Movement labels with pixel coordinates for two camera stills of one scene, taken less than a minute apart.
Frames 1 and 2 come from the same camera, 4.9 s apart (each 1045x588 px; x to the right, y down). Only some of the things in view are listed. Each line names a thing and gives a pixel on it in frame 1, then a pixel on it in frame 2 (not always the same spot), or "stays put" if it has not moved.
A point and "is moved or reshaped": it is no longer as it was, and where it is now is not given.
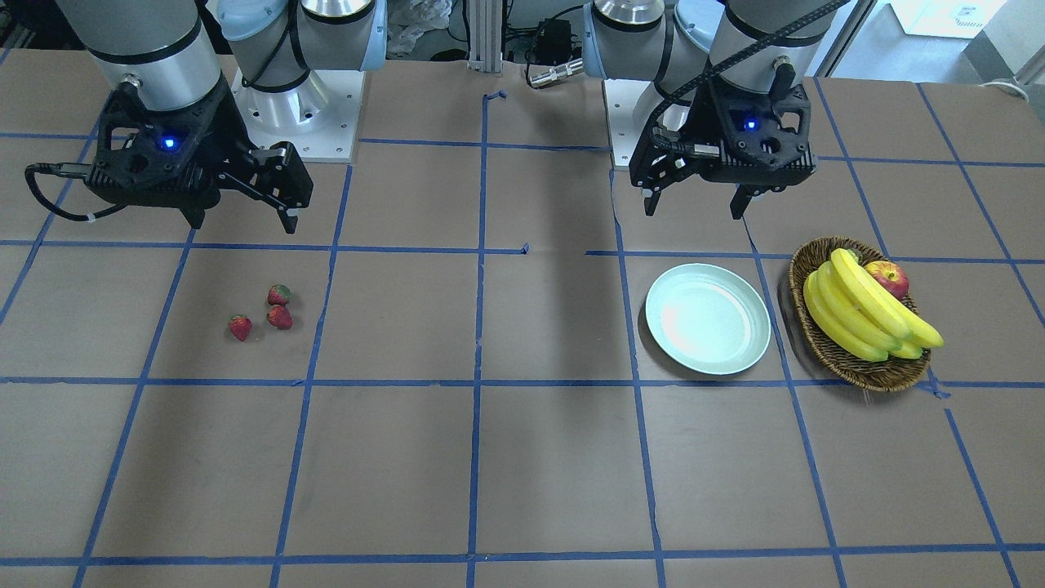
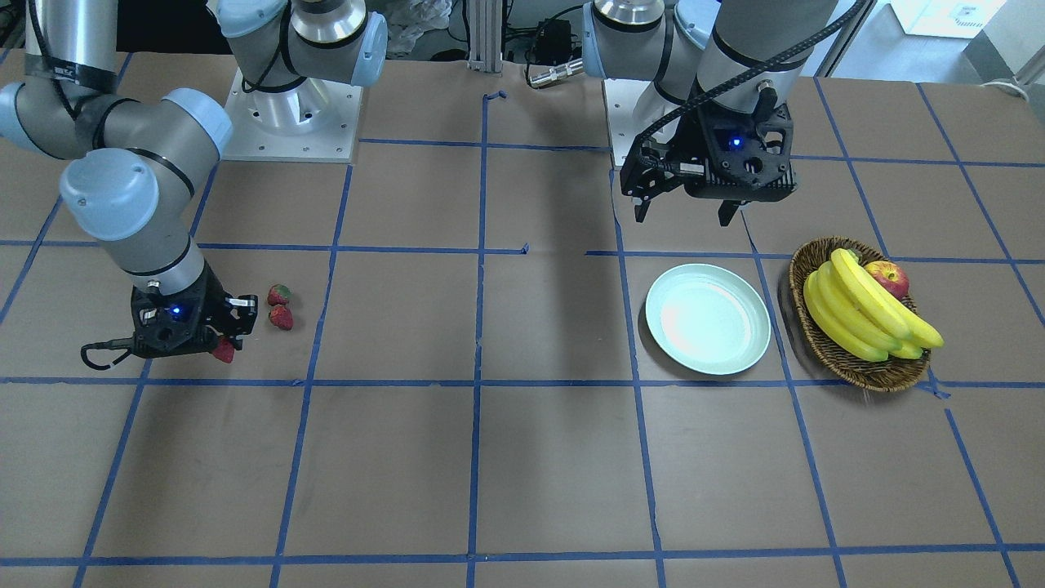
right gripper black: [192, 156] -> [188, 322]
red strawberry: [241, 325] is moved or reshaped
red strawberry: [279, 293] stays put
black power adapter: [553, 44] stays put
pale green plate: [708, 318] stays put
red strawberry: [279, 317] stays put
